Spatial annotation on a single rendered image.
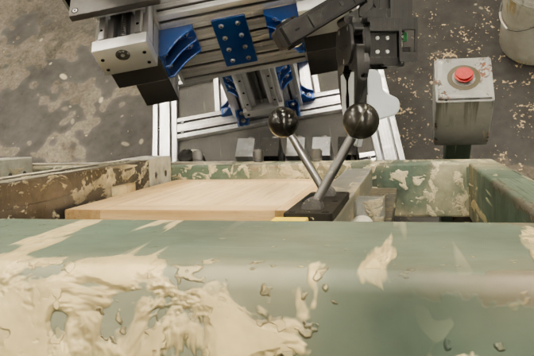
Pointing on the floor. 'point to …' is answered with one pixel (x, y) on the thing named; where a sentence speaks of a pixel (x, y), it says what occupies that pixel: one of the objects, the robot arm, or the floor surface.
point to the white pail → (517, 9)
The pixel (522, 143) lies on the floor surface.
